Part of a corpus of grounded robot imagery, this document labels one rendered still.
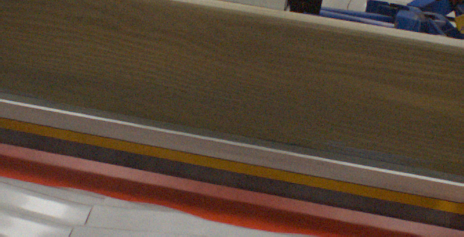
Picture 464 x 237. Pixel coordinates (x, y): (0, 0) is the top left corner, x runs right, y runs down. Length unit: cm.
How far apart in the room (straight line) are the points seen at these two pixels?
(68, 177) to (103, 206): 5
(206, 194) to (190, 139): 4
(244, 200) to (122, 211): 8
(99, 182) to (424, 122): 17
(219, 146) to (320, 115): 5
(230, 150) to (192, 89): 4
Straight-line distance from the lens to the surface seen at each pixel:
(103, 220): 26
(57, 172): 32
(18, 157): 34
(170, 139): 28
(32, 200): 27
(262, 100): 28
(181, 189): 31
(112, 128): 29
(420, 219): 32
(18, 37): 31
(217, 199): 31
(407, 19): 92
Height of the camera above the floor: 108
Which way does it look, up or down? 14 degrees down
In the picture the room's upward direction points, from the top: 9 degrees clockwise
